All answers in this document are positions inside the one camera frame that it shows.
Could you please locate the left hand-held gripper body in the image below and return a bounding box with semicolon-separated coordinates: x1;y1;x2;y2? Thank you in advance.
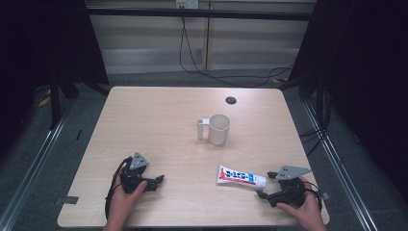
119;151;156;194

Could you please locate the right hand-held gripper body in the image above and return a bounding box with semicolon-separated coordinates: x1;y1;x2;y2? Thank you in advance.
267;165;313;209

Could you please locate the white toothpaste tube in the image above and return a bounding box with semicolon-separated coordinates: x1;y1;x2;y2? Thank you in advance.
216;165;268;192

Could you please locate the white cup with handle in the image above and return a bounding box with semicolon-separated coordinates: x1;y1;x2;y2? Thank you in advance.
195;113;232;146

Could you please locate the person's left hand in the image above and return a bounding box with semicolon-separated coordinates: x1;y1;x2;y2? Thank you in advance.
106;172;149;226

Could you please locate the person's right hand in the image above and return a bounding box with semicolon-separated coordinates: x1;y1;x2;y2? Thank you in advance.
275;175;322;227

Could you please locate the grey tape strip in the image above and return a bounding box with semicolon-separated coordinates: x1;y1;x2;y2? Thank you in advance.
53;194;80;206

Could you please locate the black stand leg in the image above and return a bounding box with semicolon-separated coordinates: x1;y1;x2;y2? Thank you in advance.
48;71;63;131

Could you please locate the yellow tape piece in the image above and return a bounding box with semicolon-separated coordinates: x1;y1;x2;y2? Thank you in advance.
37;95;52;109

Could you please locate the black curtain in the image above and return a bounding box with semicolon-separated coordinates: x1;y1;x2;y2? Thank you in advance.
288;0;408;203
0;0;111;158

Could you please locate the black horizontal metal bar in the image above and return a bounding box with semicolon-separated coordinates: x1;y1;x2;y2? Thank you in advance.
86;7;319;22

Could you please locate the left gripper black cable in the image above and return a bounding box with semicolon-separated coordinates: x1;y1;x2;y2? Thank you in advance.
104;156;133;220

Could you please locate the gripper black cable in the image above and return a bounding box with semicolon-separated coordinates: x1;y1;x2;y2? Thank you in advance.
104;156;133;220
301;180;323;212

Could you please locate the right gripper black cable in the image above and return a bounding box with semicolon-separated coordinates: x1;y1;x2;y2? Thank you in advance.
301;180;323;212

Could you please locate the metal floor rail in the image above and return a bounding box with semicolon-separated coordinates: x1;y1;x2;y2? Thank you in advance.
0;97;77;231
301;99;381;231

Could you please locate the bundle of black floor cables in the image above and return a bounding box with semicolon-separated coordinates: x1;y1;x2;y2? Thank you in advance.
298;86;333;159

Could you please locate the long black wall cable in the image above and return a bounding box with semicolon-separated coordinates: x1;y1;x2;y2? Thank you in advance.
178;15;295;89

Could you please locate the white wall outlet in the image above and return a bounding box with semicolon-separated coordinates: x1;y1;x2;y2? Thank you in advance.
175;0;200;10

